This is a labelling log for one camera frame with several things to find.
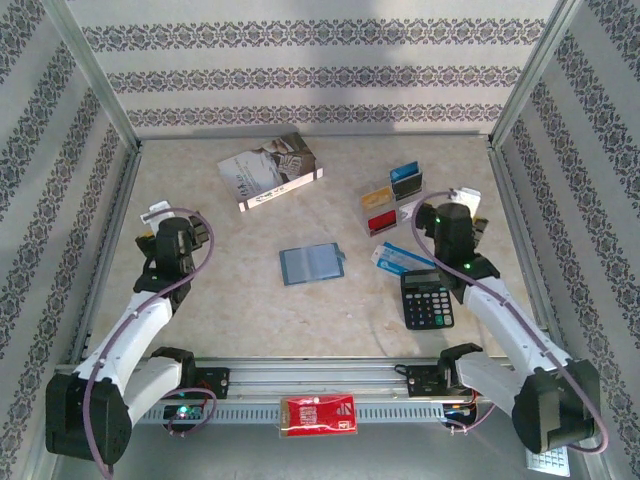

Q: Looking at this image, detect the blue leather card holder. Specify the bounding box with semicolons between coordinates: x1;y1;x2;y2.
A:
278;242;347;287

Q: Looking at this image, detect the black card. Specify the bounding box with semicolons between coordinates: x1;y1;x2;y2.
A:
391;172;424;197

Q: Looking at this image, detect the clear acrylic card stand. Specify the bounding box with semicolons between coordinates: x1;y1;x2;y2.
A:
359;160;426;240

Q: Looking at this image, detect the gold card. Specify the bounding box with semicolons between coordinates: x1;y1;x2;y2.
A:
360;188;393;209

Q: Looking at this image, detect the blue and white paper sleeve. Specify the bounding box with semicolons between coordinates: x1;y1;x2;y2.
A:
370;242;436;275

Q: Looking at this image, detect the black desk calculator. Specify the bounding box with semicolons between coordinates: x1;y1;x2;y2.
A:
399;268;455;331

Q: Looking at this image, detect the paperback book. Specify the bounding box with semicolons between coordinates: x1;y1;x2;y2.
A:
217;131;325;212

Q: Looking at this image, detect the aluminium back bar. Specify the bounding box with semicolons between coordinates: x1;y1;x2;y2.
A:
137;130;494;142

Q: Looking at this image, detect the gold scientific calculator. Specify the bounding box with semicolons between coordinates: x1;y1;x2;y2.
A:
524;444;571;477

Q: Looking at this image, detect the aluminium side rail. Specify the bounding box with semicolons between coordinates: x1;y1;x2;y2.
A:
69;144;144;361
487;142;569;361

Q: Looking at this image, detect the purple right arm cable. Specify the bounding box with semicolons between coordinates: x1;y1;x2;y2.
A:
410;189;611;456

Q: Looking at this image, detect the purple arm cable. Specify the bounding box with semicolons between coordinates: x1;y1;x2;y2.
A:
82;208;219;480
410;189;611;456

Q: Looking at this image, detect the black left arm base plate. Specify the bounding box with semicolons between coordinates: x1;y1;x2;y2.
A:
164;367;231;400

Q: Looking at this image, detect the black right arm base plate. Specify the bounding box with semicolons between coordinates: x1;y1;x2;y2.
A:
405;364;481;399

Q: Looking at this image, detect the aluminium frame post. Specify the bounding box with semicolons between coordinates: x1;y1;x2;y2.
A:
39;0;144;151
488;0;589;151

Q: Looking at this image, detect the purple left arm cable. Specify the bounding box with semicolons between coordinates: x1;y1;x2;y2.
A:
82;208;219;480

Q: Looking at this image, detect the grey slotted cable duct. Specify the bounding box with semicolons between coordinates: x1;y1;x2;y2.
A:
132;402;451;425

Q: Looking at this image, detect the aluminium mounting rail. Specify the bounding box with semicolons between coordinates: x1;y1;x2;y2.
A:
49;357;586;401

